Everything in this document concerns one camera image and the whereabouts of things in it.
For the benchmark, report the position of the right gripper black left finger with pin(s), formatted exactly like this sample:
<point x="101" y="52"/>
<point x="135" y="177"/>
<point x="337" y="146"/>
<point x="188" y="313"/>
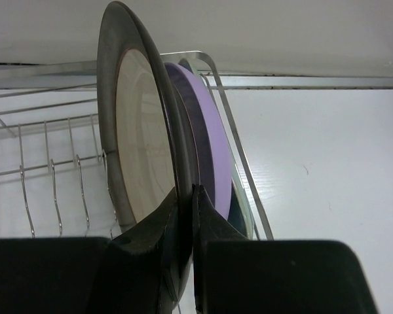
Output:
<point x="138" y="272"/>

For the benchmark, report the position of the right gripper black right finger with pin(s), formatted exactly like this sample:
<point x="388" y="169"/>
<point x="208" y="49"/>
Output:
<point x="223" y="271"/>

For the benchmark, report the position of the purple round plate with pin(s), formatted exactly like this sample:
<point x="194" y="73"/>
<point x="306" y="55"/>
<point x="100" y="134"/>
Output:
<point x="211" y="142"/>

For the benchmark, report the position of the brown rimmed deep plate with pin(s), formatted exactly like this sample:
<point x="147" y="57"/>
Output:
<point x="143" y="132"/>

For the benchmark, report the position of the metal wire dish rack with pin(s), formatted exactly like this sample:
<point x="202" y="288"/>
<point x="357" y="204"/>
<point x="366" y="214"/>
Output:
<point x="53" y="169"/>

